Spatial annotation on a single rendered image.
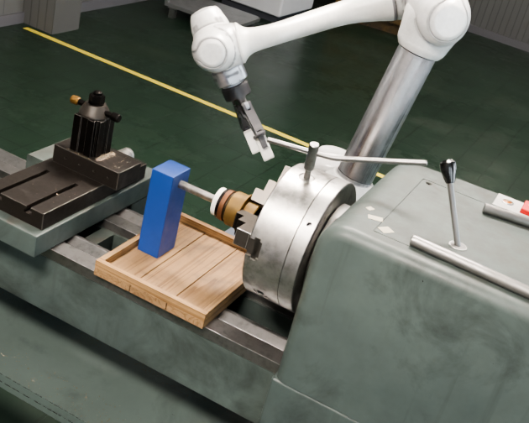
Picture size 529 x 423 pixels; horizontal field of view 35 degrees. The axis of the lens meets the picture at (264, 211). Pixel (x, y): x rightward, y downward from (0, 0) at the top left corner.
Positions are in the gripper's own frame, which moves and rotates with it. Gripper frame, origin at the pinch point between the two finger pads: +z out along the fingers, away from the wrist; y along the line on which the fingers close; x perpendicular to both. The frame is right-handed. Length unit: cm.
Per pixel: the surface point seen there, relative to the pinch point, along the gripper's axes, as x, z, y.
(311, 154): 0, -8, 57
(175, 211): -29.4, -1.2, 25.4
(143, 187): -33.5, -3.5, -5.8
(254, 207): -13.7, 1.4, 41.7
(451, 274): 9, 15, 89
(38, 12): -40, -67, -421
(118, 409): -62, 37, 30
